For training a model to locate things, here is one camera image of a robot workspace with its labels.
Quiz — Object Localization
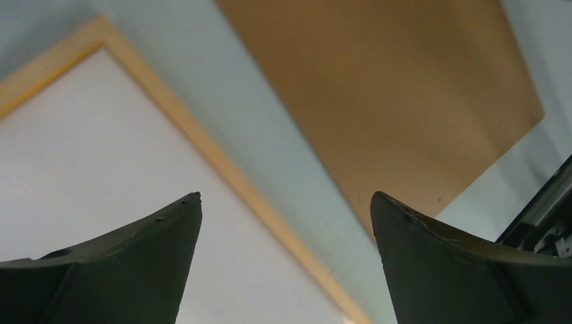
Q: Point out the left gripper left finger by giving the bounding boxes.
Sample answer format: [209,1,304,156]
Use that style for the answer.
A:
[1,192,202,323]

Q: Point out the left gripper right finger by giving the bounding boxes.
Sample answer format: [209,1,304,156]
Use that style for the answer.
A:
[370,192,571,323]

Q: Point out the landscape photo print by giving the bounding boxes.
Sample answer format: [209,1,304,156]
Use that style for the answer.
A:
[1,49,347,323]

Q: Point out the orange wooden picture frame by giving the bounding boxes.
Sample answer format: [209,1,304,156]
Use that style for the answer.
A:
[1,16,371,323]

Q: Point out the brown backing board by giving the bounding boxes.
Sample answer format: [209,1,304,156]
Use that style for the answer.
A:
[218,1,544,232]

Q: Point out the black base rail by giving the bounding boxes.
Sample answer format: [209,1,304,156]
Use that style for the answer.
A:
[496,157,571,259]

